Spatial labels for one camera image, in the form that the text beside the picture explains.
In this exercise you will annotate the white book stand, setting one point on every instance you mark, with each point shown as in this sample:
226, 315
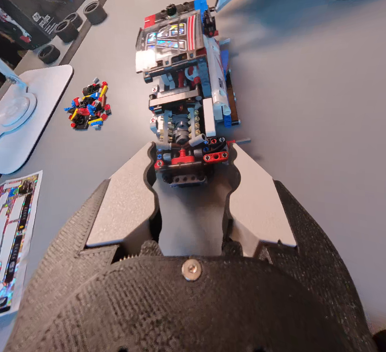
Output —
30, 116

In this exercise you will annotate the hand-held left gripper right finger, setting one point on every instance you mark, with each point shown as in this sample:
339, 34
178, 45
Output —
259, 207

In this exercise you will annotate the black lego box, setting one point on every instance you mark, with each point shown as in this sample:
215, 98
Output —
30, 1

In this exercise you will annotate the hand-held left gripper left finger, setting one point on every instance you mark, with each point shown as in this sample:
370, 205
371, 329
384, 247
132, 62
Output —
126, 207

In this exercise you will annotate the lego race car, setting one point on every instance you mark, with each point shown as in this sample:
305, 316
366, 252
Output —
187, 86

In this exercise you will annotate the pile of mixed lego pieces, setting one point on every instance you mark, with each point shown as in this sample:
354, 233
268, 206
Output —
89, 107

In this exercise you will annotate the holographic sticker sheet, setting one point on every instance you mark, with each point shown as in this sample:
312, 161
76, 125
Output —
18, 237

